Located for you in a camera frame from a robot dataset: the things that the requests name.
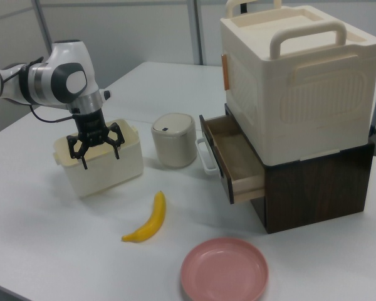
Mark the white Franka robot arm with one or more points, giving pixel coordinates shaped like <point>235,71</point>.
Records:
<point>59,81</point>

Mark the dark wooden drawer cabinet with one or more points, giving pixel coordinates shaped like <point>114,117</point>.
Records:
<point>316,194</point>

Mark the yellow banana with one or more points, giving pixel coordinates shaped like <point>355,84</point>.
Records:
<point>153,222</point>

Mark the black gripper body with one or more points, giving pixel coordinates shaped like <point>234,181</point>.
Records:
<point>91,128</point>

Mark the pink plastic plate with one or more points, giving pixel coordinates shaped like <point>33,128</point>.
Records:
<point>225,269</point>

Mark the black stand post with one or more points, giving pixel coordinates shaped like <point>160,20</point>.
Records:
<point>243,6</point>

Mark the beige lidded trash can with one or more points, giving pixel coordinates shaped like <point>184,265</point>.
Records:
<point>175,147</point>

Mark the grey metal partition post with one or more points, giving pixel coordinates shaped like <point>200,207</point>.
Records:
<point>198,31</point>
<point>43,25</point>

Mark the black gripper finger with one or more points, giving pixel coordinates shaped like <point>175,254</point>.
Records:
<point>76,145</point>
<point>116,138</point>

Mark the cream plastic box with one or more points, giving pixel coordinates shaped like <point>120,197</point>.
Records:
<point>112,175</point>

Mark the large cream storage box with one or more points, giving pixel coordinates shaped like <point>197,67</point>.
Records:
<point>300,87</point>

